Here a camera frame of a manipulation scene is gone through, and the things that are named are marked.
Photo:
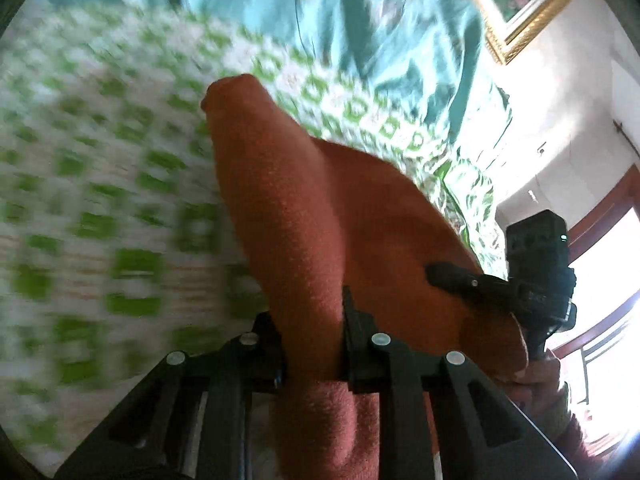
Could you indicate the window with red wooden frame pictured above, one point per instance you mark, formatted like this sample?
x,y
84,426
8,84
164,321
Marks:
x,y
610,260

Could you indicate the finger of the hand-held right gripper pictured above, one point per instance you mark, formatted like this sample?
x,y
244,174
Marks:
x,y
450,275

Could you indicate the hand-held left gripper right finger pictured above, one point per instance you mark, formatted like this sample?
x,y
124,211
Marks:
x,y
357,355

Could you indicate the gold framed picture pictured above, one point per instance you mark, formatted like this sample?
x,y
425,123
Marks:
x,y
525,22

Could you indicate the green and white printed bedsheet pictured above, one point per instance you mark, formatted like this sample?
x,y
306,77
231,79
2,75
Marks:
x,y
100,185

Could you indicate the dark curtain rod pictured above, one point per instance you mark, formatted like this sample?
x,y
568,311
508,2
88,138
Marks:
x,y
627,137

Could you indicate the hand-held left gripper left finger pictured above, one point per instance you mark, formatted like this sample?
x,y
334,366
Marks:
x,y
267,355

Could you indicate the person's right hand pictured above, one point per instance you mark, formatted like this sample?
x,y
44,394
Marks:
x,y
535,381

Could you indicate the rust orange knit sweater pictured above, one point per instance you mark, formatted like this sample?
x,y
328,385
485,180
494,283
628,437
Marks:
x,y
300,210

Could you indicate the teal floral quilt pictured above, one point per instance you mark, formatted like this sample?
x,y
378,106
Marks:
x,y
375,35

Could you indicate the person's right forearm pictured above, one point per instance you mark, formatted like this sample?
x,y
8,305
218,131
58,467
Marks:
x,y
580,440

